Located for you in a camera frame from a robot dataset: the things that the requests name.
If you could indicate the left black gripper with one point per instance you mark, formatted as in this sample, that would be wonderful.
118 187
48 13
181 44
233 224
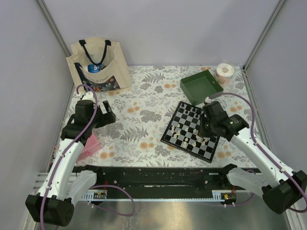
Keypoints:
106 118

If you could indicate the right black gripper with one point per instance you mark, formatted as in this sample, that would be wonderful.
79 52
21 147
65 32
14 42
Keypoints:
202 132

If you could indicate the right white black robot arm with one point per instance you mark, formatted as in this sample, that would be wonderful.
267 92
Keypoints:
279 185

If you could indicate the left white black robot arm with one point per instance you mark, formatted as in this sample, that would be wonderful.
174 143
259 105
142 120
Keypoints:
55 200

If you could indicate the black white chess board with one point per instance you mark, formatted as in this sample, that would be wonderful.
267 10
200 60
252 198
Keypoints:
186 123

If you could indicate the floral table mat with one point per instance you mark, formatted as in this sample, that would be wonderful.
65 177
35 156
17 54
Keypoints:
143 114

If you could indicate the green plastic tray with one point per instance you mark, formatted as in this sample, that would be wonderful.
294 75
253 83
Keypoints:
199 86

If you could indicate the cream canvas tote bag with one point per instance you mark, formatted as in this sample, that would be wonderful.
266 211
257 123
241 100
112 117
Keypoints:
100 64

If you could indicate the toilet paper roll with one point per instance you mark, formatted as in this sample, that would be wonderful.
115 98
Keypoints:
223 74

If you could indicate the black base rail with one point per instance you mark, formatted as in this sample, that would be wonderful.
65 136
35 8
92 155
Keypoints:
159 183

